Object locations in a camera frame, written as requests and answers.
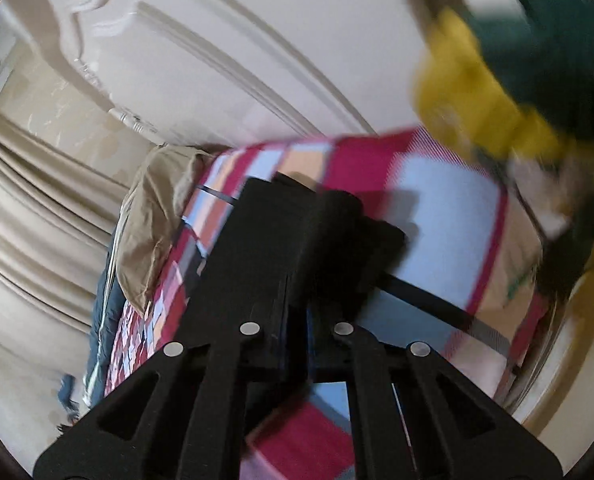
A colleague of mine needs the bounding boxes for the plaid bed sheet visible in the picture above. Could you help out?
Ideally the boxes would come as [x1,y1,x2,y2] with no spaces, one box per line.
[104,127,553,480]

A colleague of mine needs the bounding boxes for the yellow and green cloth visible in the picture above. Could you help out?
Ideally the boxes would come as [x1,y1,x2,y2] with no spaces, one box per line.
[411,0,594,293]

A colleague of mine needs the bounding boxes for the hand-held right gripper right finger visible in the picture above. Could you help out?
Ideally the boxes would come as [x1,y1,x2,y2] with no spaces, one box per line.
[311,321,564,480]

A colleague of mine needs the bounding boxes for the white ornate headboard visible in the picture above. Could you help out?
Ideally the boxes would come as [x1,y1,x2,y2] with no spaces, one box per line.
[39,0,430,153]

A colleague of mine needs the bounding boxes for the black pants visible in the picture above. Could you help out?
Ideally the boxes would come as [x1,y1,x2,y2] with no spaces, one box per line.
[174,172,409,386]

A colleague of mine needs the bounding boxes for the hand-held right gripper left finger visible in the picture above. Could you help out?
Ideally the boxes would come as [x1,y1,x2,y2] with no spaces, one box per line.
[33,321,284,480]

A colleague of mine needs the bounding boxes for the beige curtain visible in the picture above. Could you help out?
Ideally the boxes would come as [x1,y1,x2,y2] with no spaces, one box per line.
[0,109,134,335]

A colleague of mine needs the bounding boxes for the blue quilt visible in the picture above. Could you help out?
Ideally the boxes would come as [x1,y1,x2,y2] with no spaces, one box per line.
[83,200,128,407]

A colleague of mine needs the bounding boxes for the beige pillow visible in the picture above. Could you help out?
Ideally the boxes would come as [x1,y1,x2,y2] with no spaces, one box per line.
[114,144,219,312]

